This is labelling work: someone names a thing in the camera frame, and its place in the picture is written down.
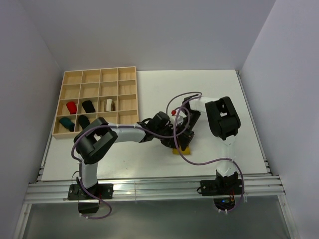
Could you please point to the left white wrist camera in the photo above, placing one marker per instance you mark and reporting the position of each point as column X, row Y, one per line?
column 179, row 119

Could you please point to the wooden compartment tray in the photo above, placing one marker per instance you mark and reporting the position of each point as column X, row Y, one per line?
column 119, row 84

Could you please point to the red rolled sock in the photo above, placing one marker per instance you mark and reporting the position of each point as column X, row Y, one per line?
column 71, row 106

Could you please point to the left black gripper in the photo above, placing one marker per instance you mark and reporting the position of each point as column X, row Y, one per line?
column 171, row 142

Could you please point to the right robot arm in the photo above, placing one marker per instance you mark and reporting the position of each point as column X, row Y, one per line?
column 224, row 123

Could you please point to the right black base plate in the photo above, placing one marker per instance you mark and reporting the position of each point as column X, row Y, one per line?
column 211, row 188

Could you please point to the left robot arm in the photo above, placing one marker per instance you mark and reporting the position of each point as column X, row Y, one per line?
column 92, row 143

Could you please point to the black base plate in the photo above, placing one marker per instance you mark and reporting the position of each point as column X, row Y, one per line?
column 101, row 191
column 211, row 188

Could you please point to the black rolled sock lower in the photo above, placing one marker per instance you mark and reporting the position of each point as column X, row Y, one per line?
column 83, row 121

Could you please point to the aluminium front rail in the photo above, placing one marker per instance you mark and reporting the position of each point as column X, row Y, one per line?
column 151, row 189

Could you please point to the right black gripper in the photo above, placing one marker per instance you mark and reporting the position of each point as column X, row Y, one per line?
column 185, row 139

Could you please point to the black rolled sock upper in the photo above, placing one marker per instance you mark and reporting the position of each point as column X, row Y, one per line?
column 88, row 106

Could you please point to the yellow cartoon sock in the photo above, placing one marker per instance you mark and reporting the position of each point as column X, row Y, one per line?
column 187, row 151

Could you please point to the black rolled sock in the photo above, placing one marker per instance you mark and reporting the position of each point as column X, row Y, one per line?
column 83, row 121
column 88, row 106

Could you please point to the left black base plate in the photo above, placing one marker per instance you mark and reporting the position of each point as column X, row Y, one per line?
column 101, row 191

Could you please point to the teal rolled sock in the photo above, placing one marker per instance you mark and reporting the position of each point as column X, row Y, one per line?
column 67, row 123

